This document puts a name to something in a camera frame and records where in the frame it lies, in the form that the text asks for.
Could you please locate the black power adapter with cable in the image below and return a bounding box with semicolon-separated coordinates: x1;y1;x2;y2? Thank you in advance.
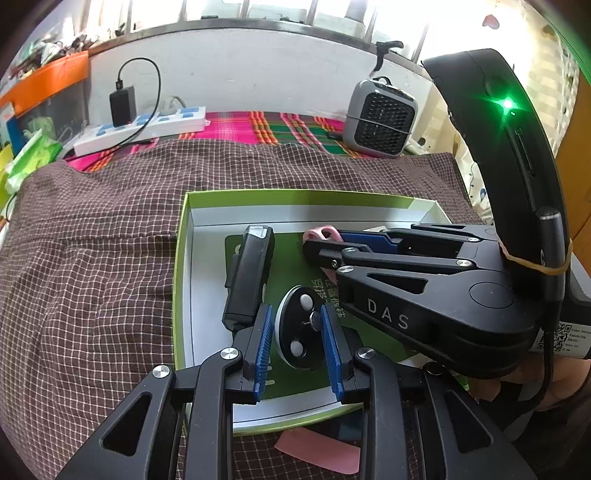
74;58;162;175

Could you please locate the plastic bin with orange lid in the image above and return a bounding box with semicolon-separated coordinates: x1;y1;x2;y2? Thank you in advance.
0;50;90;153

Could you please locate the person's right hand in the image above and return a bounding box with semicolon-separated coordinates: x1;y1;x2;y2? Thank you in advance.
464;357;591;411

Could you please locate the brown checked blanket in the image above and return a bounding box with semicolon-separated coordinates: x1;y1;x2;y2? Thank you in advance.
0;137;490;480

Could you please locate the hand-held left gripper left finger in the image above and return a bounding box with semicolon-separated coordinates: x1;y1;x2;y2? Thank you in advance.
58;304;273;480

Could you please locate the green cardboard box lid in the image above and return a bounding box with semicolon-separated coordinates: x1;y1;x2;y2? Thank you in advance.
172;189;462;437

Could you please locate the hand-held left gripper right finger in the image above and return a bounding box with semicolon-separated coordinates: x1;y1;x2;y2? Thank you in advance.
321;305;539;480

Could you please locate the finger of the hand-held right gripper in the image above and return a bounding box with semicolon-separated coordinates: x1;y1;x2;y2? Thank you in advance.
302;240;481;278
339;224;499;259

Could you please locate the pink clip with pale pad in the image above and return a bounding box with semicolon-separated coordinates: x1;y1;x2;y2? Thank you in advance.
304;225;343;243

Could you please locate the green plastic bag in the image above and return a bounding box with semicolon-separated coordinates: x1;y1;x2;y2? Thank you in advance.
4;129;63;195

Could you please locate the window with metal bars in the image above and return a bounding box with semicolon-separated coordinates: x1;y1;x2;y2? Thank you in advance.
88;0;435;65

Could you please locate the small grey heater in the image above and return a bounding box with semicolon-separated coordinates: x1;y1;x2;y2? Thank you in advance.
344;78;419;159

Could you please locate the black rectangular device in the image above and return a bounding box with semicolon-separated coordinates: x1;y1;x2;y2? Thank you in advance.
222;224;275;330

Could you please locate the pile of packets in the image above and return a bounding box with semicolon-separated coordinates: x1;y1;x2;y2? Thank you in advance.
9;37;93;75

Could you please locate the pink striped cloth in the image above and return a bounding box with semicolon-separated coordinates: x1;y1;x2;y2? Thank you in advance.
65;110;384;174

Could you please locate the white power strip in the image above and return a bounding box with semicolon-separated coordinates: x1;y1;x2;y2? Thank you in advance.
73;105;211;157

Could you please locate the black round disc holder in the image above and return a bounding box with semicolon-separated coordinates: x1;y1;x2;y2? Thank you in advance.
274;285;340;371

